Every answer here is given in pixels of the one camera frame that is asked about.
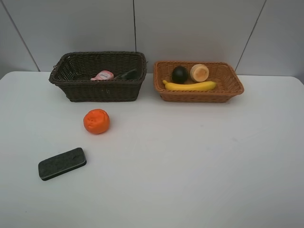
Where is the yellow banana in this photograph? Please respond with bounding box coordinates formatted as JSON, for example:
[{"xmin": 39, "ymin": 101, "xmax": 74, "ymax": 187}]
[{"xmin": 162, "ymin": 80, "xmax": 217, "ymax": 91}]

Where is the dark mangosteen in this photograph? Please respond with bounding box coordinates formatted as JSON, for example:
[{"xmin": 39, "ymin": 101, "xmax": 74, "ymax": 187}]
[{"xmin": 171, "ymin": 66, "xmax": 189, "ymax": 84}]

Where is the black whiteboard eraser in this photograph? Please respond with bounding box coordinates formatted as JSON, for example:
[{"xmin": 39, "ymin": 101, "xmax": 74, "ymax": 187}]
[{"xmin": 38, "ymin": 148, "xmax": 86, "ymax": 181}]

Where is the dark brown wicker basket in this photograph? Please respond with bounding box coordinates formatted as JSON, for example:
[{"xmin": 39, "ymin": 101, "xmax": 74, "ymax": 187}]
[{"xmin": 49, "ymin": 51, "xmax": 147, "ymax": 102}]

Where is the orange wicker basket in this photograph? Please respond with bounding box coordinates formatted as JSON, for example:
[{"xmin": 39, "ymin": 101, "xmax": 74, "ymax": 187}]
[{"xmin": 153, "ymin": 61, "xmax": 244, "ymax": 103}]

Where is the orange red peach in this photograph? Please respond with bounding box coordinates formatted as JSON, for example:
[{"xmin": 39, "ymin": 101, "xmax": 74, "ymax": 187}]
[{"xmin": 190, "ymin": 64, "xmax": 209, "ymax": 83}]

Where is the pink bottle white cap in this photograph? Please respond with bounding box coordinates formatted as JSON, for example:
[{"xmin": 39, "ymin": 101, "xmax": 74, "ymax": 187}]
[{"xmin": 90, "ymin": 70, "xmax": 114, "ymax": 81}]

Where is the orange tangerine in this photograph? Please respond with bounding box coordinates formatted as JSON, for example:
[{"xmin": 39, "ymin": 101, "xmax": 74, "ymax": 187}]
[{"xmin": 83, "ymin": 109, "xmax": 110, "ymax": 134}]

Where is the dark green bottle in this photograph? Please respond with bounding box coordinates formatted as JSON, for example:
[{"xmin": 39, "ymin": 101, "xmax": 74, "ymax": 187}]
[{"xmin": 114, "ymin": 69, "xmax": 138, "ymax": 80}]

